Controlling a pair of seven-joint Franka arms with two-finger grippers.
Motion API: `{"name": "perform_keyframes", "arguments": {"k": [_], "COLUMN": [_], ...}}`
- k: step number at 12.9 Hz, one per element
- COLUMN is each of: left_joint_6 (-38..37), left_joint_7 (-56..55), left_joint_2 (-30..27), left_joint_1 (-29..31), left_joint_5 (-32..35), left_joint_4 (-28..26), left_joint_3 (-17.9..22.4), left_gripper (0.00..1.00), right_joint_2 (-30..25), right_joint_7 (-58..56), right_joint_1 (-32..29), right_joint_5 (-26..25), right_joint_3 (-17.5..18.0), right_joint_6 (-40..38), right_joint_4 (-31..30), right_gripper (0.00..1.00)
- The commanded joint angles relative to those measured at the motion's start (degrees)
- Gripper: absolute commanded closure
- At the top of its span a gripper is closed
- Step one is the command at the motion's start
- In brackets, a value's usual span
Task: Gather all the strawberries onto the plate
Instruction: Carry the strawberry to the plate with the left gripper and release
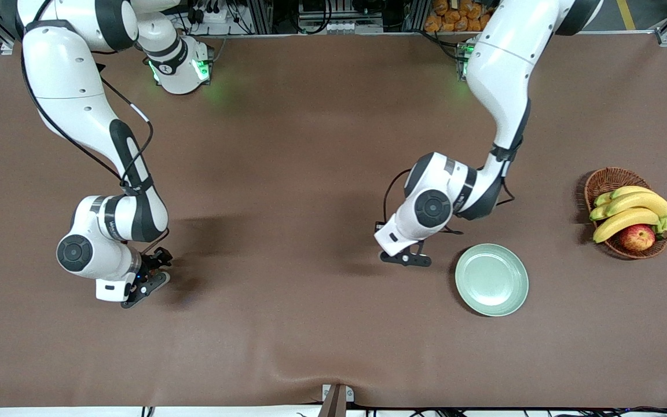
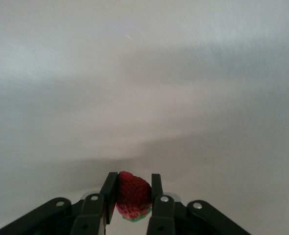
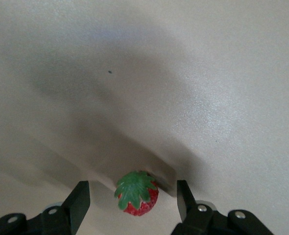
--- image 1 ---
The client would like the pale green round plate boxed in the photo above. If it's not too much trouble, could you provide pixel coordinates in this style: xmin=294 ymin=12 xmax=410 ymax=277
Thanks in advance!
xmin=455 ymin=243 xmax=529 ymax=317

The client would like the brown table cloth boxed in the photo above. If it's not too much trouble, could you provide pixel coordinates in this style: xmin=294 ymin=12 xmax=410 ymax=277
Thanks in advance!
xmin=0 ymin=33 xmax=667 ymax=409

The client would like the brown wicker basket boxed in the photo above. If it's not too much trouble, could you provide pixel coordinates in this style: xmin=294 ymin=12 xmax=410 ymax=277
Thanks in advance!
xmin=584 ymin=167 xmax=667 ymax=259

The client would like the red yellow apple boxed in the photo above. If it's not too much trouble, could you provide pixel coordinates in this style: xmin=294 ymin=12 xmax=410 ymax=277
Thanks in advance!
xmin=619 ymin=224 xmax=657 ymax=252

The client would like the white connector block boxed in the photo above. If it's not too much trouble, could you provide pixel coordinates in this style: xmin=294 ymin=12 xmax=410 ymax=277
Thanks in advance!
xmin=322 ymin=21 xmax=384 ymax=34

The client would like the pile of orange bread rolls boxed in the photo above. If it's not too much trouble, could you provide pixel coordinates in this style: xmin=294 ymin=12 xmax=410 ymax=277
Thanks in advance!
xmin=423 ymin=0 xmax=493 ymax=33

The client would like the black control equipment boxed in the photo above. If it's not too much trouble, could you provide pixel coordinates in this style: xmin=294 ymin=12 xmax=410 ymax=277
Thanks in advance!
xmin=273 ymin=0 xmax=406 ymax=32

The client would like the white power strip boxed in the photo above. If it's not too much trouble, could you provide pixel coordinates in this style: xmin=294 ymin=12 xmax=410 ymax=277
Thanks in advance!
xmin=189 ymin=5 xmax=229 ymax=25

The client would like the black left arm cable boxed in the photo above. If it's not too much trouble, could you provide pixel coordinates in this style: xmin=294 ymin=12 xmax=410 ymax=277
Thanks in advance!
xmin=382 ymin=168 xmax=516 ymax=235

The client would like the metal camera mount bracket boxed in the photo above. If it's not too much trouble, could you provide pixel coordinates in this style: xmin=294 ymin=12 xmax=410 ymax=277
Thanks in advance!
xmin=318 ymin=384 xmax=355 ymax=417

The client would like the aluminium frame post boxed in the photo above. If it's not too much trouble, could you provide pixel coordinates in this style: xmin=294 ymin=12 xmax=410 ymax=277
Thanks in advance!
xmin=406 ymin=0 xmax=430 ymax=32
xmin=247 ymin=0 xmax=273 ymax=34

